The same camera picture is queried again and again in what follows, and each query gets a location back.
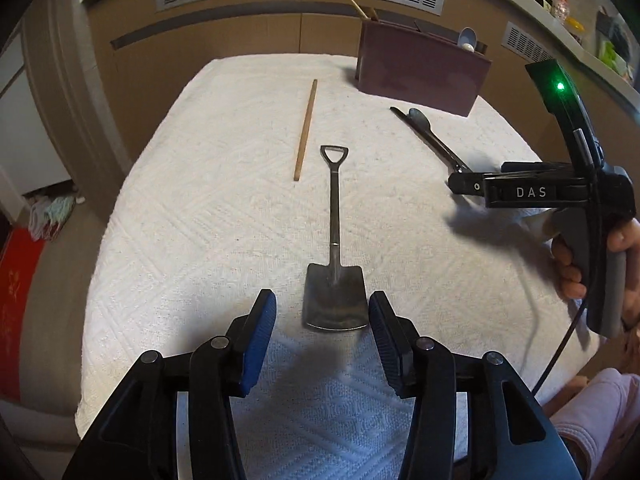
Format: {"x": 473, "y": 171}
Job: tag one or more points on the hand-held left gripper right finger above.
{"x": 387, "y": 350}

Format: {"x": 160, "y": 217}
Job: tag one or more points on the clear bottle orange cap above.
{"x": 561, "y": 7}

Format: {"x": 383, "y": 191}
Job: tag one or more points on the black utensil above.
{"x": 400, "y": 114}

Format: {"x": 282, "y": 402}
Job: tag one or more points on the brown plastic utensil box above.
{"x": 415, "y": 70}

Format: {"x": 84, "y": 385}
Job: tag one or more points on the dark metal spoon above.
{"x": 417, "y": 116}

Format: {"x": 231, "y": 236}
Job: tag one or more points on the red box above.
{"x": 20, "y": 300}

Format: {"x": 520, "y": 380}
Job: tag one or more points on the yellow-lidded jar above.
{"x": 575, "y": 30}

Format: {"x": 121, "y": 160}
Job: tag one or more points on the pile of cloths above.
{"x": 50, "y": 215}

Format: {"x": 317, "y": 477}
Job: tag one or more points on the white woven towel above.
{"x": 200, "y": 240}

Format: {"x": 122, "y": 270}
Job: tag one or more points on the white wall cabinet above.
{"x": 25, "y": 125}

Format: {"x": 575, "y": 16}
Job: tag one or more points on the person's pink trousers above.
{"x": 600, "y": 420}

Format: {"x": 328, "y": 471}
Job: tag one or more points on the green plastic bags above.
{"x": 612, "y": 57}

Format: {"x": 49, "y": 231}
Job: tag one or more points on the wooden spoon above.
{"x": 373, "y": 12}

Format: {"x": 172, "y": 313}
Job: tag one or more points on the person's right hand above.
{"x": 567, "y": 270}

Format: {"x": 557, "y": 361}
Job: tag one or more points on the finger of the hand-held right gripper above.
{"x": 467, "y": 184}

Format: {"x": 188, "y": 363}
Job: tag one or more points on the shovel-shaped metal spoon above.
{"x": 334, "y": 300}

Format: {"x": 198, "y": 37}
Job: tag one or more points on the short grey vent grille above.
{"x": 525, "y": 42}

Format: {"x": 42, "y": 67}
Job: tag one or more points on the wooden chopstick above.
{"x": 354, "y": 5}
{"x": 305, "y": 132}

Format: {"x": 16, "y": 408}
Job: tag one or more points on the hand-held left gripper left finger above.
{"x": 257, "y": 340}

